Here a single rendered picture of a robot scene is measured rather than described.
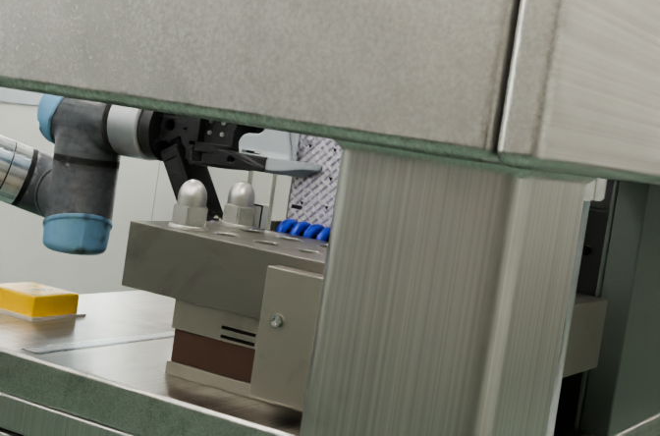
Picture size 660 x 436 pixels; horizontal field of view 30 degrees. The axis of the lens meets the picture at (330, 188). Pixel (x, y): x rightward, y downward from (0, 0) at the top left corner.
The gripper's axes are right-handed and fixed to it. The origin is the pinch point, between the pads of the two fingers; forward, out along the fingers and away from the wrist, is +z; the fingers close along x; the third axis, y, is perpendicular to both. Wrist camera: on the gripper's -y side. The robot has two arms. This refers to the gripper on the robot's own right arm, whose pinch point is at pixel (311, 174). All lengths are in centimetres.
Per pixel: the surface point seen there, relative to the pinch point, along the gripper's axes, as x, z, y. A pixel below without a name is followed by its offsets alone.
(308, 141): -0.3, -0.7, 3.2
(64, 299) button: -8.9, -22.4, -17.2
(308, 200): -0.2, 0.3, -2.7
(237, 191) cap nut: -8.1, -3.2, -2.6
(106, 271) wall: 406, -357, -91
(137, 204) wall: 424, -357, -54
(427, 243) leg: -77, 50, 2
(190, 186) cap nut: -17.4, -2.2, -2.1
